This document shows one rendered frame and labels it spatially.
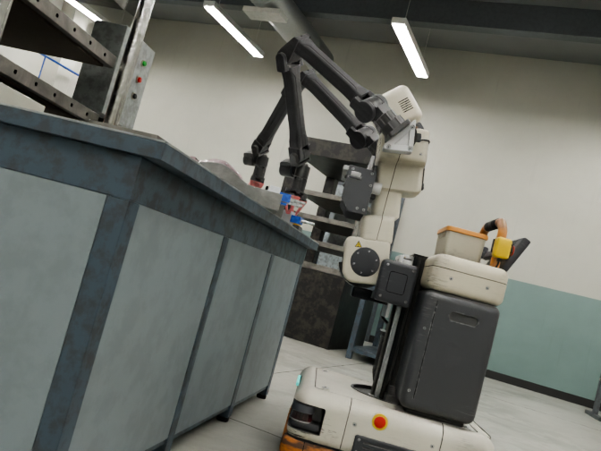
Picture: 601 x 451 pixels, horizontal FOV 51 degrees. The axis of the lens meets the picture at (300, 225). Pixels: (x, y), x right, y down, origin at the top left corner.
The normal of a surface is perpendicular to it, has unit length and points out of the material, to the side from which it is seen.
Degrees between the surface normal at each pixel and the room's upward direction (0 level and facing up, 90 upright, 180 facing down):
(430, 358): 90
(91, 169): 90
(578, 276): 90
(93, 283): 90
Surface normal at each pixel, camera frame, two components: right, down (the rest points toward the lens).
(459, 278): -0.04, -0.09
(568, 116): -0.36, -0.17
